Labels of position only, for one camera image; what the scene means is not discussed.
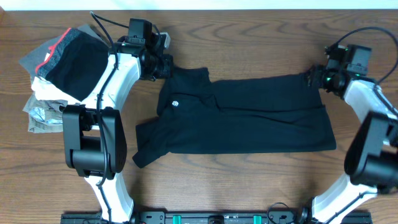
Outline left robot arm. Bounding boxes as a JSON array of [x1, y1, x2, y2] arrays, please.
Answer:
[[60, 18, 173, 223]]

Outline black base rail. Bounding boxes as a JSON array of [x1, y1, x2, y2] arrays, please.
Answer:
[[60, 208, 373, 224]]

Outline black shorts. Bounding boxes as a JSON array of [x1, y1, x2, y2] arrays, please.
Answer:
[[133, 68, 336, 168]]

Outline folded black garment red trim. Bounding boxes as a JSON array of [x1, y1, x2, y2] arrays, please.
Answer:
[[35, 28, 109, 101]]

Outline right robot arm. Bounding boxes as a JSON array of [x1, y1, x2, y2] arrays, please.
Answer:
[[297, 44, 397, 223]]

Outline folded white garment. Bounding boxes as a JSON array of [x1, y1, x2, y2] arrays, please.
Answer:
[[31, 77, 81, 105]]

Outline folded khaki patterned garment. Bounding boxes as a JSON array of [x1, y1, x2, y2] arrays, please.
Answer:
[[23, 94, 67, 133]]

